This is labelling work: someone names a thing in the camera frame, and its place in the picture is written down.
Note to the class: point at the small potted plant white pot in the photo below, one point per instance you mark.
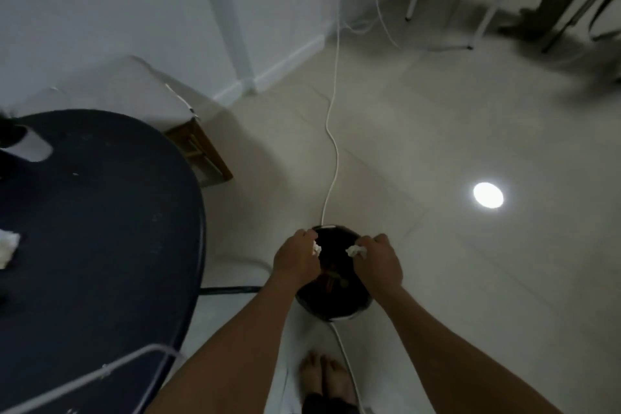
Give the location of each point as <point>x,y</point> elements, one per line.
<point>34,149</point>

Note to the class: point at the person's right foot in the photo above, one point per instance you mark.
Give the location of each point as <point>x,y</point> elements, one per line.
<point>337,379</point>

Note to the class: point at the white tissues cluster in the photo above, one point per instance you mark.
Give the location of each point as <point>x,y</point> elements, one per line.
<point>7,246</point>

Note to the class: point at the wooden bench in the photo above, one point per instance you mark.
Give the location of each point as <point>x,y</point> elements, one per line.
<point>208,161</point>

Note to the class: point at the person's right hand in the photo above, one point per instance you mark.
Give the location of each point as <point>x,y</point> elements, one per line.
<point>381,268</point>

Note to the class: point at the white quilted bench cushion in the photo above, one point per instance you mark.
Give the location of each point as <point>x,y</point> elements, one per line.
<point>126,88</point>

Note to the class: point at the person's left forearm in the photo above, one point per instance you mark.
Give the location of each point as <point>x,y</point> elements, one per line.
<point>228,360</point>

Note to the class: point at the black trash bin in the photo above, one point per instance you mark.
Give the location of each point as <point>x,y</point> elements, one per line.
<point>335,304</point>

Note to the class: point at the person's left hand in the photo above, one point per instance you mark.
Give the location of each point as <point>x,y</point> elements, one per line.
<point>296,258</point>

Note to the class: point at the person's right forearm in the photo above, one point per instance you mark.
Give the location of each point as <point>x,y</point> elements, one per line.
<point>451,360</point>

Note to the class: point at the round black table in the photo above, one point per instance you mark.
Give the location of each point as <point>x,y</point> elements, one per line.
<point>97,258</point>

